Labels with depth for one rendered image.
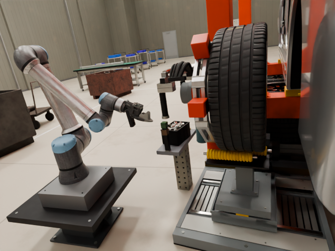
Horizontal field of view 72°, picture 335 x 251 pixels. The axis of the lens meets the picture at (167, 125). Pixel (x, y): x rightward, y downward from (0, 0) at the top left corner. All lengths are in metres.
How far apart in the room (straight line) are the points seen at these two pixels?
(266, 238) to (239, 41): 1.04
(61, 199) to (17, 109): 2.44
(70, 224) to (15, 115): 2.58
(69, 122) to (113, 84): 4.39
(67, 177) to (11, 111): 2.32
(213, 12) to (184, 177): 1.26
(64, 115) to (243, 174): 1.20
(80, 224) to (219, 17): 1.58
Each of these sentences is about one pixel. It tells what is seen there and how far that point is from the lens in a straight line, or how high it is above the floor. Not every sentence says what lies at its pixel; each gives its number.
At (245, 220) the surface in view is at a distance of 1.48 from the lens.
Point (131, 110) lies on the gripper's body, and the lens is 1.46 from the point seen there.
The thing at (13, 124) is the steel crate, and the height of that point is 0.39.
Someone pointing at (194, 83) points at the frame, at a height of 0.95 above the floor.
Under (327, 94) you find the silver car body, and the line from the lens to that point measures 0.56.
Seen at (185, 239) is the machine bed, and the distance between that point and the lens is 1.49.
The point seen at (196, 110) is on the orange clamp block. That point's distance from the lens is 1.02.
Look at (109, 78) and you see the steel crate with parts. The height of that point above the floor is 0.54.
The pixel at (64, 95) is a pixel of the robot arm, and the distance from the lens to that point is 1.47.
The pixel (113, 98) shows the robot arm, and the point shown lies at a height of 0.86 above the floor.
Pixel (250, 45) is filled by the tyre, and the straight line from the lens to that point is 1.07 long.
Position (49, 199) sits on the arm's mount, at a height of 0.36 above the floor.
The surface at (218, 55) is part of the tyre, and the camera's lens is 1.06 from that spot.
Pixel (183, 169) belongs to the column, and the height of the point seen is 0.19.
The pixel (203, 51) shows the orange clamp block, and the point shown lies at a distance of 1.12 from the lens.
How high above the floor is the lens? 1.14
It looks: 19 degrees down
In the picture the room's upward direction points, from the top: 8 degrees counter-clockwise
